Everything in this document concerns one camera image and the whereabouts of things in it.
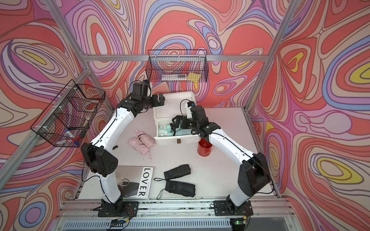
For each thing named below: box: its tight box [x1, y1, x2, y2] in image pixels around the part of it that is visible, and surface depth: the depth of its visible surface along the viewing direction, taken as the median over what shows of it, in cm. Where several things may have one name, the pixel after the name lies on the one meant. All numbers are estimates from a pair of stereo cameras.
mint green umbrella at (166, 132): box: [158, 124, 173, 137], surface depth 86 cm
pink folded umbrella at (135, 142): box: [128, 136, 153, 160], surface depth 96 cm
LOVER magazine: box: [115, 165, 155, 200], surface depth 80 cm
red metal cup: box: [197, 138, 213, 157], surface depth 89 cm
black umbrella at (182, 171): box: [163, 164, 192, 181], surface depth 85 cm
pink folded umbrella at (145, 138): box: [134, 128, 156, 150], surface depth 100 cm
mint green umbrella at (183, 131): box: [175, 128, 192, 136], surface depth 84 cm
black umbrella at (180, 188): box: [165, 179, 197, 198], surface depth 78 cm
